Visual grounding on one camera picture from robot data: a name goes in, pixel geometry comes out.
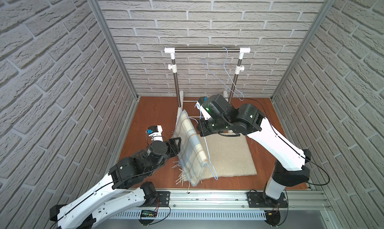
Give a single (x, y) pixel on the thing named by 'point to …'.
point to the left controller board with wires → (147, 217)
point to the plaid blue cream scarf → (191, 157)
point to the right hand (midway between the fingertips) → (193, 132)
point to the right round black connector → (272, 217)
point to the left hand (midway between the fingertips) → (179, 137)
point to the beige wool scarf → (227, 156)
